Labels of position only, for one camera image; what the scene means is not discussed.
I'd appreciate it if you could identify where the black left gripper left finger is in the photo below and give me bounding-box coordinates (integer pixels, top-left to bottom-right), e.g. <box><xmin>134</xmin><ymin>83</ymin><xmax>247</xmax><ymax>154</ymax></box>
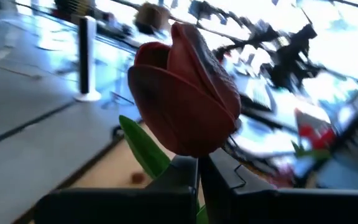
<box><xmin>35</xmin><ymin>156</ymin><xmax>199</xmax><ymax>224</ymax></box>

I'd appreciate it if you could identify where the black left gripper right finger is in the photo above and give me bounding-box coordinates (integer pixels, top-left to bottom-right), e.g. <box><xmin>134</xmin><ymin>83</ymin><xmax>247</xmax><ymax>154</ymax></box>
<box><xmin>199</xmin><ymin>148</ymin><xmax>358</xmax><ymax>224</ymax></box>

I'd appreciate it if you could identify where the dark red artificial tulip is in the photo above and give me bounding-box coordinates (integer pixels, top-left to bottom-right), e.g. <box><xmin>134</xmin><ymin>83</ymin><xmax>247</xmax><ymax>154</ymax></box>
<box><xmin>119</xmin><ymin>21</ymin><xmax>242</xmax><ymax>224</ymax></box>

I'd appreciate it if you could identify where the white pole stand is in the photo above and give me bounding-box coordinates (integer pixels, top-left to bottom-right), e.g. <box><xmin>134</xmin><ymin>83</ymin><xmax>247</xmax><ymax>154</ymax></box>
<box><xmin>74</xmin><ymin>16</ymin><xmax>102</xmax><ymax>103</ymax></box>

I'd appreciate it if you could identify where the brown box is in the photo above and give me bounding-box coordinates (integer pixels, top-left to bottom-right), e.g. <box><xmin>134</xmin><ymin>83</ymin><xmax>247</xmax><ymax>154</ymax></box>
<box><xmin>134</xmin><ymin>2</ymin><xmax>171</xmax><ymax>34</ymax></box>

